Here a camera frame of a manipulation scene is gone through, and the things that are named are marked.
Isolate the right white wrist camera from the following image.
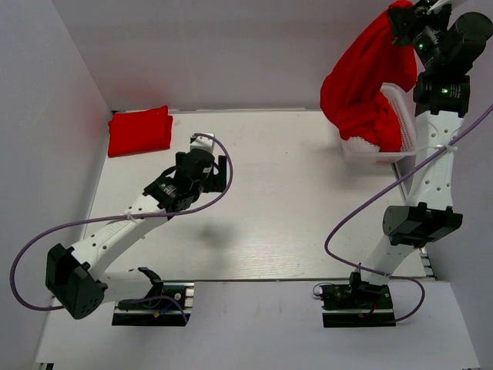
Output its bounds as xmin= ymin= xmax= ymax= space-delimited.
xmin=428 ymin=0 xmax=468 ymax=12

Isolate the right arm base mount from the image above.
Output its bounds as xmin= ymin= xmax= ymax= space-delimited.
xmin=313 ymin=271 xmax=396 ymax=328

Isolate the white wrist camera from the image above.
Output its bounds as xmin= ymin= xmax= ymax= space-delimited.
xmin=428 ymin=0 xmax=468 ymax=12
xmin=189 ymin=133 xmax=215 ymax=154

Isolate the folded red t shirt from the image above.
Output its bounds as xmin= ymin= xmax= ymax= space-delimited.
xmin=107 ymin=106 xmax=173 ymax=158

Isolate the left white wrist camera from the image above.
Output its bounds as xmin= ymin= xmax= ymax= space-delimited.
xmin=189 ymin=133 xmax=215 ymax=154

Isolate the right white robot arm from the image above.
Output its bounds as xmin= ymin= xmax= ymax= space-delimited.
xmin=347 ymin=1 xmax=492 ymax=308

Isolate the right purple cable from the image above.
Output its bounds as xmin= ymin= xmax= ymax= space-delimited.
xmin=324 ymin=102 xmax=493 ymax=323

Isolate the red t shirt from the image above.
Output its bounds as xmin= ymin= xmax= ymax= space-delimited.
xmin=107 ymin=106 xmax=173 ymax=158
xmin=320 ymin=1 xmax=418 ymax=127

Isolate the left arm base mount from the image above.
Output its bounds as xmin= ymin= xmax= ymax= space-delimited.
xmin=112 ymin=282 xmax=194 ymax=328

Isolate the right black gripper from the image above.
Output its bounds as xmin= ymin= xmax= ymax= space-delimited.
xmin=387 ymin=0 xmax=454 ymax=72

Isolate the white plastic basket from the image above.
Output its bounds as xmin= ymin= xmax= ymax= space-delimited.
xmin=337 ymin=84 xmax=417 ymax=164

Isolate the purple cable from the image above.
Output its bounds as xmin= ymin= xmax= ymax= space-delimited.
xmin=324 ymin=102 xmax=493 ymax=323
xmin=9 ymin=133 xmax=234 ymax=311

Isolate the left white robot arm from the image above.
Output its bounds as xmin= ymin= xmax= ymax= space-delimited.
xmin=45 ymin=149 xmax=231 ymax=320

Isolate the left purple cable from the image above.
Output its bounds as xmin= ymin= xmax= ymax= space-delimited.
xmin=9 ymin=133 xmax=234 ymax=311

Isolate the red t shirts pile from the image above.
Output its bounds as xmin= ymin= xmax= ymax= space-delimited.
xmin=336 ymin=92 xmax=402 ymax=152

